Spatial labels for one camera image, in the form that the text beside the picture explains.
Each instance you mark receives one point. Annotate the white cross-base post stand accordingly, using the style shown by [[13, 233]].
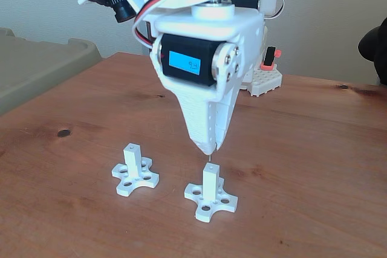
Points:
[[210, 179], [133, 156]]

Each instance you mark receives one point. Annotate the orange and black clamp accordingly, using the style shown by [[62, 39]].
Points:
[[270, 55]]

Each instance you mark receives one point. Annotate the olive plastic bin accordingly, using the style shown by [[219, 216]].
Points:
[[36, 64]]

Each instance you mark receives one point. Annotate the person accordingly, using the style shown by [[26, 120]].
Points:
[[378, 49]]

